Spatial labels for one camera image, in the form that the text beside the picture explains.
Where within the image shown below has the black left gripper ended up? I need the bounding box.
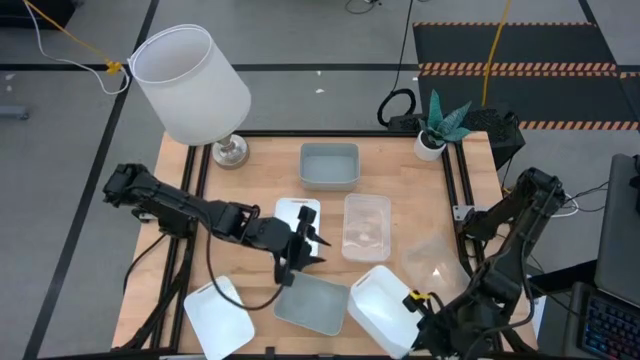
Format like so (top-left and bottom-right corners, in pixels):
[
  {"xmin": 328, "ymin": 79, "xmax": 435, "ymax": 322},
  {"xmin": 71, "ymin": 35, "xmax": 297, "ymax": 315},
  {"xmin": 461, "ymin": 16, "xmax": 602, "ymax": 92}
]
[{"xmin": 247, "ymin": 205, "xmax": 332, "ymax": 287}]

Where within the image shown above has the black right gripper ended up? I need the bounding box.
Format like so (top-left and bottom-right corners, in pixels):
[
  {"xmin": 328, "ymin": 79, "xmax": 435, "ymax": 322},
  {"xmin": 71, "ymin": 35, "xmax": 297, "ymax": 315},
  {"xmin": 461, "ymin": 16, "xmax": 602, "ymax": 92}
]
[{"xmin": 410, "ymin": 299, "xmax": 484, "ymax": 360}]

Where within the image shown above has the clear plastic basket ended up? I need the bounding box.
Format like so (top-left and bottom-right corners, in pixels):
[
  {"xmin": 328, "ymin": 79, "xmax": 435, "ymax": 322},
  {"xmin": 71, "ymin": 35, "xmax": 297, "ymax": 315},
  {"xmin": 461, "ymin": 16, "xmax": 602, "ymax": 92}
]
[
  {"xmin": 341, "ymin": 192, "xmax": 393, "ymax": 264},
  {"xmin": 399, "ymin": 234, "xmax": 471, "ymax": 301}
]

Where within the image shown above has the white plastic basket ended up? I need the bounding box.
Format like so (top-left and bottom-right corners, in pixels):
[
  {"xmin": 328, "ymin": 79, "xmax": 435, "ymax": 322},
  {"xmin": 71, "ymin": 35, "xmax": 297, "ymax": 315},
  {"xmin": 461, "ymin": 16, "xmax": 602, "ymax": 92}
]
[
  {"xmin": 182, "ymin": 274, "xmax": 256, "ymax": 360},
  {"xmin": 273, "ymin": 196, "xmax": 322, "ymax": 257},
  {"xmin": 346, "ymin": 264, "xmax": 426, "ymax": 360}
]

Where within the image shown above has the black power box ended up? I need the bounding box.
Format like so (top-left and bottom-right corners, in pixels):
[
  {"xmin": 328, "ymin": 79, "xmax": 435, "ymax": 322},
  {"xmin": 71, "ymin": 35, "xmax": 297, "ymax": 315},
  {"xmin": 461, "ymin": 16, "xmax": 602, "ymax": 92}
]
[{"xmin": 387, "ymin": 113, "xmax": 426, "ymax": 134}]

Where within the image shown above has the black backlit keyboard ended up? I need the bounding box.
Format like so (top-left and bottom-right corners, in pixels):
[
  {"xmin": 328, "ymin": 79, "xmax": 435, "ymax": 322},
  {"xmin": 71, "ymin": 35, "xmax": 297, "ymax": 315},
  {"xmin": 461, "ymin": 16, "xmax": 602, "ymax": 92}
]
[{"xmin": 578, "ymin": 282, "xmax": 640, "ymax": 360}]

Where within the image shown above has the potted plant white pot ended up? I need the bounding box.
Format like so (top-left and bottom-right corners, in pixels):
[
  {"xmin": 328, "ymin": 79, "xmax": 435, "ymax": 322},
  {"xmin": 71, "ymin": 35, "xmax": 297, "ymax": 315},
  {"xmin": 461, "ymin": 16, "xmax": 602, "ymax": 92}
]
[{"xmin": 413, "ymin": 88, "xmax": 474, "ymax": 163}]

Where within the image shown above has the white shade table lamp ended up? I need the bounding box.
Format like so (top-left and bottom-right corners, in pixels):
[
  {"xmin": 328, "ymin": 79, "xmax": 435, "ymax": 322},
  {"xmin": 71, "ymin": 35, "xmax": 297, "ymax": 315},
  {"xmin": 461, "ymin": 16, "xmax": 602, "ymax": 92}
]
[{"xmin": 127, "ymin": 23, "xmax": 253, "ymax": 170}]

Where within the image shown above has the grey laptop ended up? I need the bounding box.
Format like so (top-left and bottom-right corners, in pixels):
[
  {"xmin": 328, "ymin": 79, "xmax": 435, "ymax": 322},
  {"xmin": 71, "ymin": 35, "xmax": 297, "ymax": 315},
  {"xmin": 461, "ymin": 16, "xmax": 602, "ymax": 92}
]
[{"xmin": 593, "ymin": 152, "xmax": 640, "ymax": 307}]

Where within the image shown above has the black mesh box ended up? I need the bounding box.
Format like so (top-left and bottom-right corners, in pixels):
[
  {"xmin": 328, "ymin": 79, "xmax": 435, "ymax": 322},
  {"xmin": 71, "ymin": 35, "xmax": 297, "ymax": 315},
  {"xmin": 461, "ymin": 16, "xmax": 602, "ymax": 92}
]
[{"xmin": 464, "ymin": 107, "xmax": 527, "ymax": 171}]

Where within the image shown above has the black hazard striped mat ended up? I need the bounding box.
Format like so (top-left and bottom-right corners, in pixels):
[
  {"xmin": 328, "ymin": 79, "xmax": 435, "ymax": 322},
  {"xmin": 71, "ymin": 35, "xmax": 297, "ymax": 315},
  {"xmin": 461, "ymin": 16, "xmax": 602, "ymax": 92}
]
[{"xmin": 412, "ymin": 21, "xmax": 640, "ymax": 132}]

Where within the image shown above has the grey floor object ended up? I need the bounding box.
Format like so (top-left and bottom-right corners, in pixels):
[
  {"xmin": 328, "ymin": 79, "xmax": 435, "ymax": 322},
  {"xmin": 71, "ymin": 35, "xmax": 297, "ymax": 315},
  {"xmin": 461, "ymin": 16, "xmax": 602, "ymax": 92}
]
[{"xmin": 0, "ymin": 104, "xmax": 29, "ymax": 121}]

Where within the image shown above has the black floor object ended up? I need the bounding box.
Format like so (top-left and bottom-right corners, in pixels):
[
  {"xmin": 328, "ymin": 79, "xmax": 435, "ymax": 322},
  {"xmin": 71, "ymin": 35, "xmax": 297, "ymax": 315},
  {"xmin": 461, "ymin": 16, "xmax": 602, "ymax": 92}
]
[{"xmin": 0, "ymin": 0, "xmax": 76, "ymax": 29}]

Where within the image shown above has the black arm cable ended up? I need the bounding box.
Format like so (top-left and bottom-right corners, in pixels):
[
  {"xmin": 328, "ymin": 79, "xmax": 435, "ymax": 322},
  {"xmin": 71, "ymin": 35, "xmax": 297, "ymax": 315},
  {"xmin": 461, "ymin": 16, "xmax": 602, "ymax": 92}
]
[
  {"xmin": 122, "ymin": 232, "xmax": 167, "ymax": 296},
  {"xmin": 205, "ymin": 229, "xmax": 286, "ymax": 312}
]

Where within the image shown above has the white cable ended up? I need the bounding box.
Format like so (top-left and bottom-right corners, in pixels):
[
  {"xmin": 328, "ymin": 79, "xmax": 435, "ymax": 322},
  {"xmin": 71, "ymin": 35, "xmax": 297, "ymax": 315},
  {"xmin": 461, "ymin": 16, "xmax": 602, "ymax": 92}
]
[
  {"xmin": 549, "ymin": 192, "xmax": 581, "ymax": 220},
  {"xmin": 22, "ymin": 0, "xmax": 131, "ymax": 96}
]

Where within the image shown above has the black coiled cable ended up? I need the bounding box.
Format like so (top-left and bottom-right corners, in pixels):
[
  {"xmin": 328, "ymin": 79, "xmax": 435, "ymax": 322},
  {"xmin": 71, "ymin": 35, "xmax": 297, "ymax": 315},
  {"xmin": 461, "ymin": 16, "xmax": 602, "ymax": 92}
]
[{"xmin": 377, "ymin": 0, "xmax": 417, "ymax": 128}]

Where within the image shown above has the black floor cable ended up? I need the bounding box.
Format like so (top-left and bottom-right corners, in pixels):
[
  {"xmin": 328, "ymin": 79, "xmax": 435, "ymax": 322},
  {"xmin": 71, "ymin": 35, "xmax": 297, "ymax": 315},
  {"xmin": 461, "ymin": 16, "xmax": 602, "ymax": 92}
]
[{"xmin": 344, "ymin": 0, "xmax": 382, "ymax": 15}]

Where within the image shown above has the yellow cable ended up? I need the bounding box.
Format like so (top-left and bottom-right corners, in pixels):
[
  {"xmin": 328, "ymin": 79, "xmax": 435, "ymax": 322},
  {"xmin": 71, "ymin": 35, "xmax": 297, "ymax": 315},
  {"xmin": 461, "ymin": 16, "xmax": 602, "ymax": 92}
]
[
  {"xmin": 22, "ymin": 0, "xmax": 124, "ymax": 76},
  {"xmin": 481, "ymin": 0, "xmax": 514, "ymax": 109}
]

